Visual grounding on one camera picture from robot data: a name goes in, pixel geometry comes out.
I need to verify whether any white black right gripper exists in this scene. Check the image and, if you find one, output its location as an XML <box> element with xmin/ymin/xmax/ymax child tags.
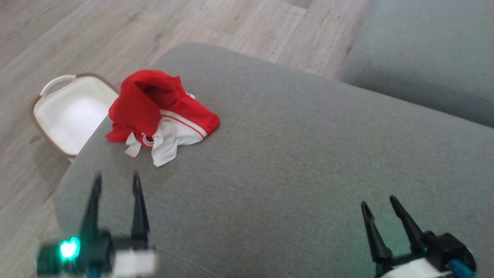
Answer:
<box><xmin>361</xmin><ymin>196</ymin><xmax>455</xmax><ymax>278</ymax></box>

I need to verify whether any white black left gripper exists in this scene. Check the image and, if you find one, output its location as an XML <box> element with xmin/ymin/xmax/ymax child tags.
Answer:
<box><xmin>79</xmin><ymin>174</ymin><xmax>159</xmax><ymax>278</ymax></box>

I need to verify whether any red white sports jersey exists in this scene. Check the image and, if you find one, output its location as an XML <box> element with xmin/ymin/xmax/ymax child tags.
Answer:
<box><xmin>105</xmin><ymin>69</ymin><xmax>220</xmax><ymax>168</ymax></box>

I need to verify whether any white laundry basket brown rim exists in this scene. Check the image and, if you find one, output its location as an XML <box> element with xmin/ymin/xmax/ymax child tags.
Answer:
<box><xmin>30</xmin><ymin>73</ymin><xmax>120</xmax><ymax>159</ymax></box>

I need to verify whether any grey sofa chaise cushion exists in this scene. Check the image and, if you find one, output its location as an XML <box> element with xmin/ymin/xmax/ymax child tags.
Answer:
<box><xmin>54</xmin><ymin>42</ymin><xmax>494</xmax><ymax>278</ymax></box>

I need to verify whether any grey sofa seat cushion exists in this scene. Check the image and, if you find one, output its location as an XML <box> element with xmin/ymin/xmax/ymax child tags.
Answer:
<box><xmin>342</xmin><ymin>0</ymin><xmax>494</xmax><ymax>128</ymax></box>

